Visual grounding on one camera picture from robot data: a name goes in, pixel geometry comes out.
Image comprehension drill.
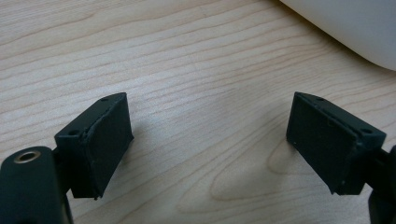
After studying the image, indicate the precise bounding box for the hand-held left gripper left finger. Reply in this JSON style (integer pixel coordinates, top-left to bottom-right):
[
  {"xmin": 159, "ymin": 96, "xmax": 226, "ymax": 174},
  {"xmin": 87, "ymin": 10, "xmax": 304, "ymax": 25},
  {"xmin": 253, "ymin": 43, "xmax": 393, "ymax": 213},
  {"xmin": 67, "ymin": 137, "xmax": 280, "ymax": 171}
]
[{"xmin": 54, "ymin": 91, "xmax": 134, "ymax": 200}]

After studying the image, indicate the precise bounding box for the white plastic bin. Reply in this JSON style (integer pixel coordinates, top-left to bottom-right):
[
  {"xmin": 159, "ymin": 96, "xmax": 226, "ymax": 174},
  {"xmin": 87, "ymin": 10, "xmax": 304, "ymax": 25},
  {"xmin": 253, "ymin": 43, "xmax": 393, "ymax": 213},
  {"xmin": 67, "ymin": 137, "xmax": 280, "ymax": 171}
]
[{"xmin": 278, "ymin": 0, "xmax": 396, "ymax": 72}]

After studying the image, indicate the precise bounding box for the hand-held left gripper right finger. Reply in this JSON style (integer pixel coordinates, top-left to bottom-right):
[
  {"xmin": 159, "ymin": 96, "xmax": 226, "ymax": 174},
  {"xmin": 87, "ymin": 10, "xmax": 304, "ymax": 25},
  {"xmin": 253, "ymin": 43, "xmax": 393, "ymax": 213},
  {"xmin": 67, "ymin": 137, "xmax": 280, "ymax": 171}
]
[{"xmin": 286, "ymin": 91, "xmax": 387, "ymax": 196}]

